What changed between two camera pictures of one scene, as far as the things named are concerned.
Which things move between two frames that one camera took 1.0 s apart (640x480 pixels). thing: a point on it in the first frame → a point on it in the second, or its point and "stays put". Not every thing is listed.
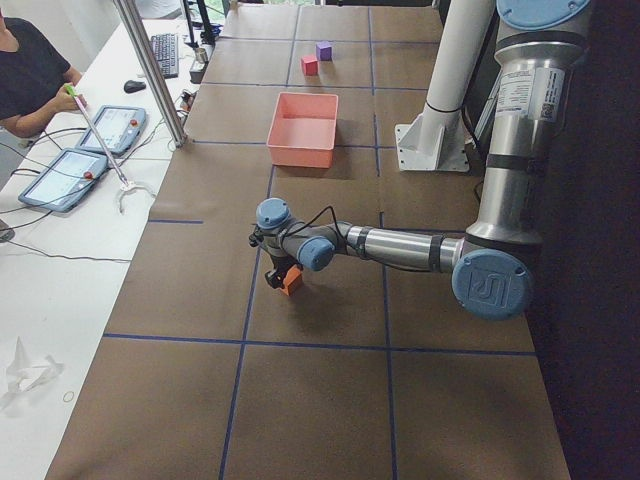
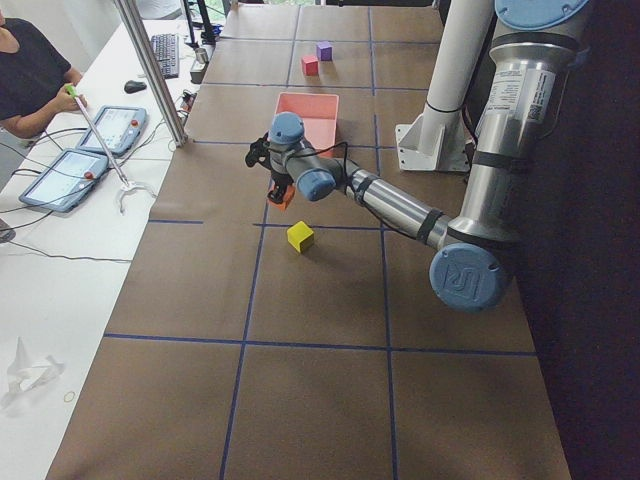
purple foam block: x=323 y=50 stays put
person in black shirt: x=35 y=79 stays put
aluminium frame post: x=155 y=67 stays put
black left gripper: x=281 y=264 → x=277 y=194
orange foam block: x=293 y=280 → x=289 y=196
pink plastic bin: x=303 y=130 stays put
